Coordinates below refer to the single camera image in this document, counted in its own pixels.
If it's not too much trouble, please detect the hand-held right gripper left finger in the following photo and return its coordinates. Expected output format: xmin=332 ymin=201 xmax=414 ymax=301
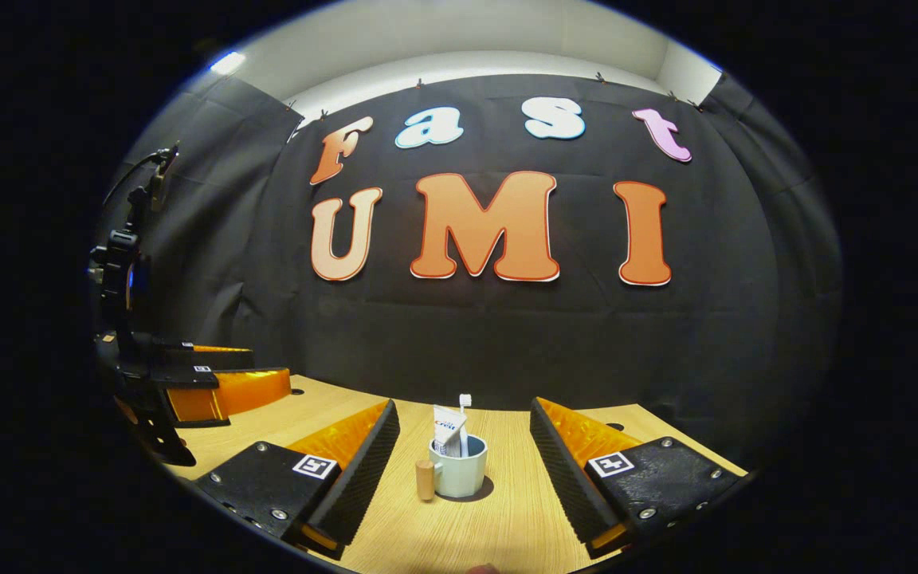
xmin=192 ymin=399 xmax=401 ymax=560

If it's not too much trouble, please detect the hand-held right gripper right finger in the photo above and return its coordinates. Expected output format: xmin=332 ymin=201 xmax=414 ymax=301
xmin=529 ymin=396 xmax=747 ymax=559

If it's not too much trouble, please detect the white toothpaste tube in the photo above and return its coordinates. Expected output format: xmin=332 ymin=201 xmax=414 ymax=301
xmin=433 ymin=404 xmax=469 ymax=458

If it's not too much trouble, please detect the light blue cup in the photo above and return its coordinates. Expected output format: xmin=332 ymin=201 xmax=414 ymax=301
xmin=415 ymin=433 xmax=489 ymax=501

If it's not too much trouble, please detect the wooden desktop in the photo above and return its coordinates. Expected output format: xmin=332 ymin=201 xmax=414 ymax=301
xmin=164 ymin=375 xmax=749 ymax=574

